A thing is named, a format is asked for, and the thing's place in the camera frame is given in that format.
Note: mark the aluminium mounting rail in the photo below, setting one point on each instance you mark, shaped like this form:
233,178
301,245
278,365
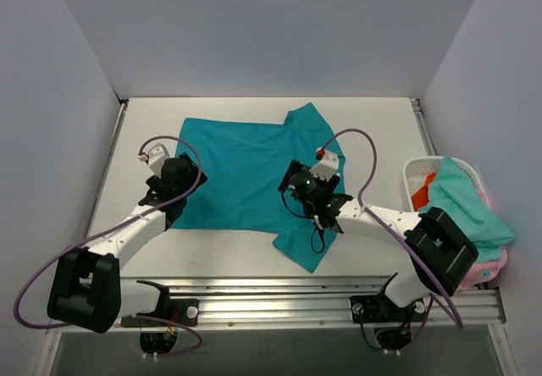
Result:
228,304

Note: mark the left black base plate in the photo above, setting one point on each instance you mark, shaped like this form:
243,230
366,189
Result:
182,311

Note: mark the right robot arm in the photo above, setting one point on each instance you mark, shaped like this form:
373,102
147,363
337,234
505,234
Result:
440,252

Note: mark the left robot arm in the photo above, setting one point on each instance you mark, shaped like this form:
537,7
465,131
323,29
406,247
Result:
88,290

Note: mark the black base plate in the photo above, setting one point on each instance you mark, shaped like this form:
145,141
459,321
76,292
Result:
379,309
182,311

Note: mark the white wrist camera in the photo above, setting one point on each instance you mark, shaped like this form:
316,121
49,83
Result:
155,158
327,166

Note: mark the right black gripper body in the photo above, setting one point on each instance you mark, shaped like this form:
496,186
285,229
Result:
292,177

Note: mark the mint green t-shirt in basket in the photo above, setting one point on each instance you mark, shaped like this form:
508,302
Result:
453,191

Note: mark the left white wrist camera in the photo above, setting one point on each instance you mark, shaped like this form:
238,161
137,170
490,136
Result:
155,158

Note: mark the pink garment in basket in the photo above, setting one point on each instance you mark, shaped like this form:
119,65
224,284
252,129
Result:
484,272

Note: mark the teal t-shirt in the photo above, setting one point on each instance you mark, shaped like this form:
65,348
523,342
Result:
244,164

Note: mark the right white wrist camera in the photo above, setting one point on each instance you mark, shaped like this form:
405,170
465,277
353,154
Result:
327,166

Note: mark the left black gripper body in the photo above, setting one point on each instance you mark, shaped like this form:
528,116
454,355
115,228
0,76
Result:
191,168

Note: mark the orange garment in basket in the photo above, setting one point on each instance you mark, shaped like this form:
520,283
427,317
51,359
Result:
421,197

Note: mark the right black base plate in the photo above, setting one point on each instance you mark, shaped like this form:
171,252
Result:
379,309

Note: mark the white plastic laundry basket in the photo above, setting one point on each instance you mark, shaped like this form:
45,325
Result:
416,170

